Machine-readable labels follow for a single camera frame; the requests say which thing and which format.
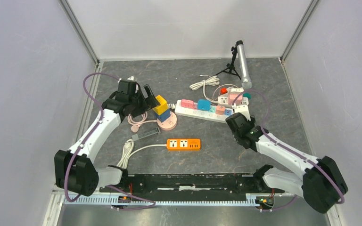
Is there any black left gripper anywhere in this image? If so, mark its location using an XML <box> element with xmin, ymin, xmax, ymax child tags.
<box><xmin>129</xmin><ymin>85</ymin><xmax>160</xmax><ymax>119</ymax></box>

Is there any yellow cube socket adapter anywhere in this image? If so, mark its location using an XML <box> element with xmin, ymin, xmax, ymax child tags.
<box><xmin>153</xmin><ymin>95</ymin><xmax>168</xmax><ymax>115</ymax></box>

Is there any blue cube socket adapter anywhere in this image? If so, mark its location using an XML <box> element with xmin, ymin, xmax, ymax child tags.
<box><xmin>154</xmin><ymin>109</ymin><xmax>171</xmax><ymax>123</ymax></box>

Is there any pink round power socket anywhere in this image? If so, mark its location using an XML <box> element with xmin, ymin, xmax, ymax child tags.
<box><xmin>156</xmin><ymin>111</ymin><xmax>177</xmax><ymax>131</ymax></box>

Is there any long white power strip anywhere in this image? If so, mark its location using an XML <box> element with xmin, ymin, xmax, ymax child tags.
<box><xmin>174</xmin><ymin>100</ymin><xmax>233</xmax><ymax>123</ymax></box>

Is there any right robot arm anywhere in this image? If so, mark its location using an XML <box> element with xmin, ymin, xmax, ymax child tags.
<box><xmin>225</xmin><ymin>113</ymin><xmax>348</xmax><ymax>213</ymax></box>

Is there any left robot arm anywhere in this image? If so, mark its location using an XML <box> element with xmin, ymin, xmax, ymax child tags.
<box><xmin>54</xmin><ymin>80</ymin><xmax>159</xmax><ymax>196</ymax></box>

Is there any teal small plug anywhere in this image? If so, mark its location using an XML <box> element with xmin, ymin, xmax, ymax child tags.
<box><xmin>242</xmin><ymin>93</ymin><xmax>251</xmax><ymax>99</ymax></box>

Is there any pink flat plug adapter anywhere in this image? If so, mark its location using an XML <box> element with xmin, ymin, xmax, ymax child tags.
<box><xmin>180</xmin><ymin>99</ymin><xmax>195</xmax><ymax>109</ymax></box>

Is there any red small plug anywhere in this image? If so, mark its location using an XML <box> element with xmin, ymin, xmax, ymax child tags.
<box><xmin>220</xmin><ymin>88</ymin><xmax>228</xmax><ymax>95</ymax></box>

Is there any salmon small cube adapter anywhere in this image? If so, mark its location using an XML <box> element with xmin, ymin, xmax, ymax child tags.
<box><xmin>215</xmin><ymin>105</ymin><xmax>226</xmax><ymax>115</ymax></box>

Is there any small white power strip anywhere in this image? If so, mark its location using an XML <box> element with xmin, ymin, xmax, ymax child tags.
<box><xmin>217</xmin><ymin>94</ymin><xmax>249</xmax><ymax>108</ymax></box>

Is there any pink white cube adapter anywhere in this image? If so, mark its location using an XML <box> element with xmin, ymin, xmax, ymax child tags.
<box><xmin>228</xmin><ymin>88</ymin><xmax>244</xmax><ymax>105</ymax></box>

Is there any silver cylindrical flashlight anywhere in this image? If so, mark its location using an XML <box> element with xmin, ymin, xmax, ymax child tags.
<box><xmin>236</xmin><ymin>40</ymin><xmax>252</xmax><ymax>90</ymax></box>

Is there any light blue cube adapter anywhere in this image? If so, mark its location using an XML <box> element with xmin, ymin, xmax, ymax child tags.
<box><xmin>197</xmin><ymin>99</ymin><xmax>211</xmax><ymax>112</ymax></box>

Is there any orange power strip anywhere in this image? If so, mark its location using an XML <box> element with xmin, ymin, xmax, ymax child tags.
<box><xmin>166</xmin><ymin>138</ymin><xmax>201</xmax><ymax>151</ymax></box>

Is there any pink coiled socket cable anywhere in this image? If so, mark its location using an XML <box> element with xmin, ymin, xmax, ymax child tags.
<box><xmin>127</xmin><ymin>112</ymin><xmax>158</xmax><ymax>133</ymax></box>

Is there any grey plastic bracket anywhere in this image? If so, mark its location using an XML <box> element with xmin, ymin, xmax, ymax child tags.
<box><xmin>132</xmin><ymin>127</ymin><xmax>161</xmax><ymax>141</ymax></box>

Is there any white orange-strip cable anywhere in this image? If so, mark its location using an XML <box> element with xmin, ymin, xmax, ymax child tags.
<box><xmin>116</xmin><ymin>139</ymin><xmax>167</xmax><ymax>170</ymax></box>

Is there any white coiled charging cable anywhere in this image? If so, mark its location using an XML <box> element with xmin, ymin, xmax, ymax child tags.
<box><xmin>189</xmin><ymin>74</ymin><xmax>221</xmax><ymax>104</ymax></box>

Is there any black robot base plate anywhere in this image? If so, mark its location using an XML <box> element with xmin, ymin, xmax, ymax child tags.
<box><xmin>116</xmin><ymin>173</ymin><xmax>284</xmax><ymax>202</ymax></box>

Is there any aluminium slotted rail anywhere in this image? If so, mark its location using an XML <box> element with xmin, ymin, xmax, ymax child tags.
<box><xmin>63</xmin><ymin>193</ymin><xmax>259</xmax><ymax>207</ymax></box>

